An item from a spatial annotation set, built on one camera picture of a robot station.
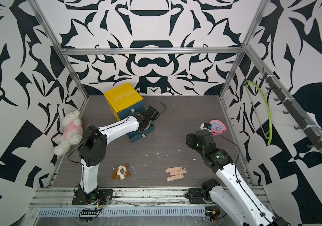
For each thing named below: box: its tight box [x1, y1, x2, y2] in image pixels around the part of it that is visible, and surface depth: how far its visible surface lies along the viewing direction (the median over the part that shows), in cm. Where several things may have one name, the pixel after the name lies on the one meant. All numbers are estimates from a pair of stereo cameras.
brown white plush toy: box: [111, 163, 131, 181], surface depth 82 cm
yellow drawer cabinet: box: [103, 82, 144, 122], surface depth 92 cm
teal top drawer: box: [117, 98, 145, 121], surface depth 88 cm
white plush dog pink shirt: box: [52, 110, 84, 156], surface depth 91 cm
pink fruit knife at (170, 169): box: [165, 166, 183, 173], surface depth 85 cm
